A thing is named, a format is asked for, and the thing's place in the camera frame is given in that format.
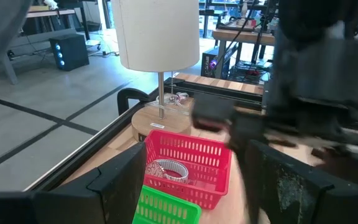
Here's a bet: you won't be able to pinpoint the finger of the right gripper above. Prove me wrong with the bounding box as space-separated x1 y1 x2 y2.
191 92 269 154
312 146 358 187

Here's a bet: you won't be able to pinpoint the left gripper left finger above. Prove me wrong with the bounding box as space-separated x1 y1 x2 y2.
34 142 148 224

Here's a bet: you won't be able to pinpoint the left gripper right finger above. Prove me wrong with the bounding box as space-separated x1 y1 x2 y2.
246 139 336 224

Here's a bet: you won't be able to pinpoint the silver metal band watch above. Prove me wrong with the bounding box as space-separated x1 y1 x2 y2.
144 159 190 184

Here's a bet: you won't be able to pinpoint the black computer purple light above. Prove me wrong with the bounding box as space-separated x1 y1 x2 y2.
201 46 229 78

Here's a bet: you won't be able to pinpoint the green plastic basket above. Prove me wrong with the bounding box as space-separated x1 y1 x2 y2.
132 185 202 224

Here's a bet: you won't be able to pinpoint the red plastic basket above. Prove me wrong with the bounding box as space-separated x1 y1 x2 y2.
143 129 232 210

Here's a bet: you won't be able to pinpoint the wooden workbench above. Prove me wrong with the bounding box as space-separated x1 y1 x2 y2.
211 18 276 78

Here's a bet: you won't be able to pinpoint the black table clamp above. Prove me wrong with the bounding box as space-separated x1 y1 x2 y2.
117 88 151 116

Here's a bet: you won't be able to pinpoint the white shade wooden base lamp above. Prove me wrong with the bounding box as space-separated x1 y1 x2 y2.
110 0 201 143

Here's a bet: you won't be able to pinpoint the black computer blue lights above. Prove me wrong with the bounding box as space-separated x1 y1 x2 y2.
48 33 90 72

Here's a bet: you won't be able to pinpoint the wooden desk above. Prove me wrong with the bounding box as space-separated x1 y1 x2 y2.
0 4 77 85

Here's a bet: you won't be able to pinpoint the white lamp power cord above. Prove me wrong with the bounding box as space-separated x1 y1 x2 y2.
154 91 191 109

